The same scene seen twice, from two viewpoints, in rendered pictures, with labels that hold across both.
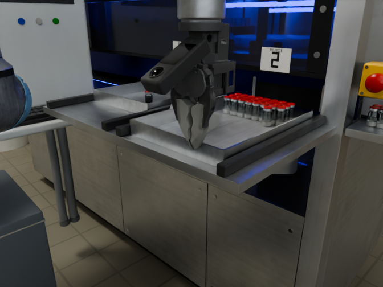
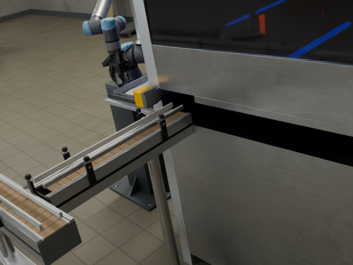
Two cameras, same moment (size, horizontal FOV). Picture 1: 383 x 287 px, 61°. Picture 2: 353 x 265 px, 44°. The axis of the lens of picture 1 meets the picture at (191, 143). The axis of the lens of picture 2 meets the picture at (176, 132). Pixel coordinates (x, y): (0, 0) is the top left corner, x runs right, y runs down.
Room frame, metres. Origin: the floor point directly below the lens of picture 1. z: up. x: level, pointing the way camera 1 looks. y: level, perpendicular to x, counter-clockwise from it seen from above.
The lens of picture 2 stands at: (0.97, -2.15, 1.66)
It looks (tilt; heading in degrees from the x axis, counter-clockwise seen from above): 26 degrees down; 95
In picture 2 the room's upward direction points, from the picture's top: 10 degrees counter-clockwise
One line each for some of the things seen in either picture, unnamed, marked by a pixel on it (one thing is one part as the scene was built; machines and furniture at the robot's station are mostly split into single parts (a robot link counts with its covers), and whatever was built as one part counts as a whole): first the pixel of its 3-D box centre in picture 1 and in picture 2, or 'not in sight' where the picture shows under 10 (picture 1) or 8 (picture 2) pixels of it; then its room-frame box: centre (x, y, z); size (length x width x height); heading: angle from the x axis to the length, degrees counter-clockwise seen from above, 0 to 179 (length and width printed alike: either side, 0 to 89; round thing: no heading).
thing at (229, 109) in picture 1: (252, 110); not in sight; (0.79, -0.15, 0.90); 0.18 x 0.02 x 0.05; 46
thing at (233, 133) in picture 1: (224, 122); (153, 89); (0.72, -0.08, 0.90); 0.34 x 0.26 x 0.04; 136
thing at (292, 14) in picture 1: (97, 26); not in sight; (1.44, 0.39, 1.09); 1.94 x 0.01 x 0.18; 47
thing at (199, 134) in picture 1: (207, 123); (119, 81); (0.54, -0.03, 0.95); 0.06 x 0.03 x 0.09; 137
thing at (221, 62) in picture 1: (203, 60); (117, 61); (0.55, -0.02, 1.06); 0.09 x 0.08 x 0.12; 137
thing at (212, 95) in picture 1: (202, 101); (113, 72); (0.52, -0.02, 1.00); 0.05 x 0.02 x 0.09; 47
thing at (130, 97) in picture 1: (162, 92); not in sight; (1.03, 0.09, 0.90); 0.34 x 0.26 x 0.04; 137
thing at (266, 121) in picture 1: (267, 116); not in sight; (0.74, -0.18, 0.90); 0.02 x 0.02 x 0.05
